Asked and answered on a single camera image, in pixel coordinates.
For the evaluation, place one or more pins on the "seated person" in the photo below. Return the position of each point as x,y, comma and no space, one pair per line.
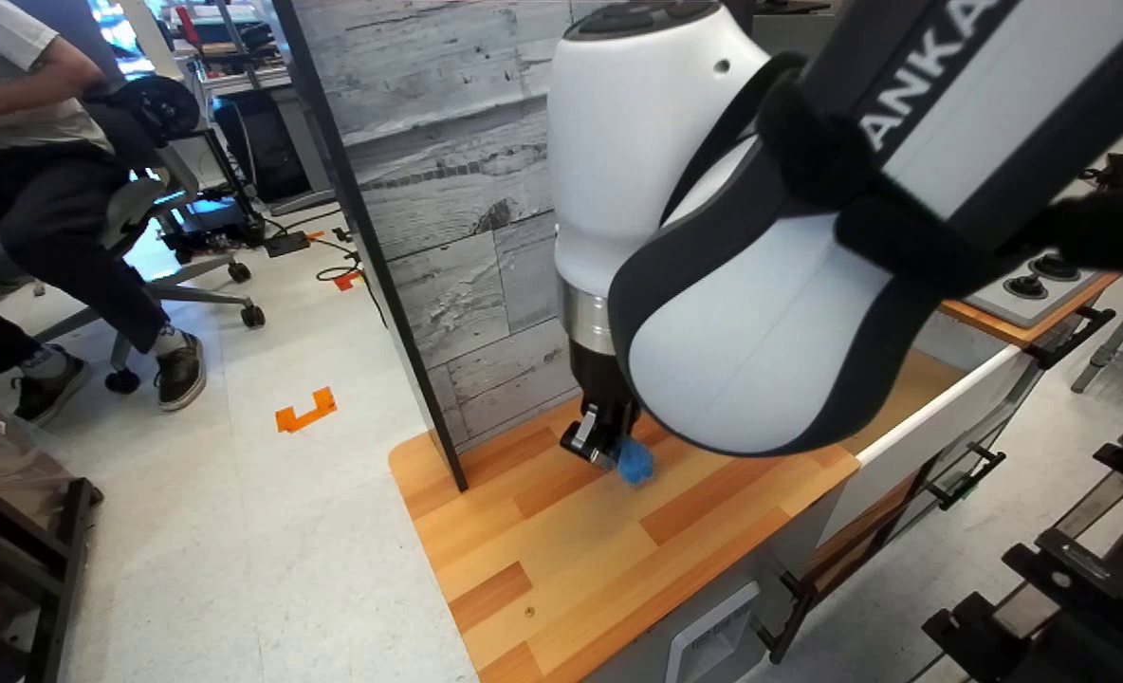
43,190

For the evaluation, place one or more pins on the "black office chair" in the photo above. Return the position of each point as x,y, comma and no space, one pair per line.
174,163

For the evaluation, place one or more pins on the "black metal stand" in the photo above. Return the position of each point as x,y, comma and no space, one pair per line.
1067,593

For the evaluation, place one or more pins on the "orange floor tape mark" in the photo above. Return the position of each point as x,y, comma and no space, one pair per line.
303,415

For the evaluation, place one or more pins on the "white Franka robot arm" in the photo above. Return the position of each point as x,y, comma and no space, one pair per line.
737,317

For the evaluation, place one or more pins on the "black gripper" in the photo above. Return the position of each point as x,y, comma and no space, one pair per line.
600,382

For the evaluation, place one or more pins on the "wooden toy kitchen counter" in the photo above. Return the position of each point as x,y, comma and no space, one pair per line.
561,544

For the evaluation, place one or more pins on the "small orange floor object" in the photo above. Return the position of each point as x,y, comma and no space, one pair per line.
346,280

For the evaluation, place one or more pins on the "stone pattern divider panel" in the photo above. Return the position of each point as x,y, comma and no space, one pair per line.
461,190

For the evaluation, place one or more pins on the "dark wooden shelf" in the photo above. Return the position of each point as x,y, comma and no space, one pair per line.
12,532

